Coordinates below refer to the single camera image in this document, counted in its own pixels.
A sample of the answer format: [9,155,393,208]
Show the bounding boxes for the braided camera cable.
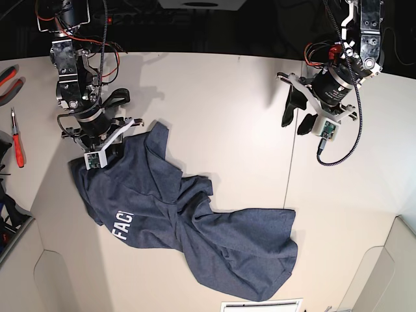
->
[96,0,110,88]
[317,0,363,167]

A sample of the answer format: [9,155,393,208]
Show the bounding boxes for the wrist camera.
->
[84,150,108,170]
[311,116,341,141]

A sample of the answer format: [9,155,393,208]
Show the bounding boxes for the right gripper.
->
[58,88,144,159]

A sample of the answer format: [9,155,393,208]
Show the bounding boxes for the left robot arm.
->
[277,1,384,141]

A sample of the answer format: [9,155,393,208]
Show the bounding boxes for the orange grey pliers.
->
[1,64,25,107]

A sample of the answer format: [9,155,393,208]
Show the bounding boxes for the orange handled screwdriver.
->
[11,108,25,168]

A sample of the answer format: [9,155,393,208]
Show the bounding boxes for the blue t-shirt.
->
[70,122,298,302]

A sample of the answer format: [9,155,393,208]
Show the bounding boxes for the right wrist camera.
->
[84,150,108,170]

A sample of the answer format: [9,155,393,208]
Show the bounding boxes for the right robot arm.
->
[34,1,143,168]

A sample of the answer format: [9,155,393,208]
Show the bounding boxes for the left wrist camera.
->
[311,116,341,141]

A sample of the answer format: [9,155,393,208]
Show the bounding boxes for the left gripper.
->
[276,66,358,135]

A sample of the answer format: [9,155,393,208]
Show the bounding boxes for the black power strip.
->
[107,12,191,25]

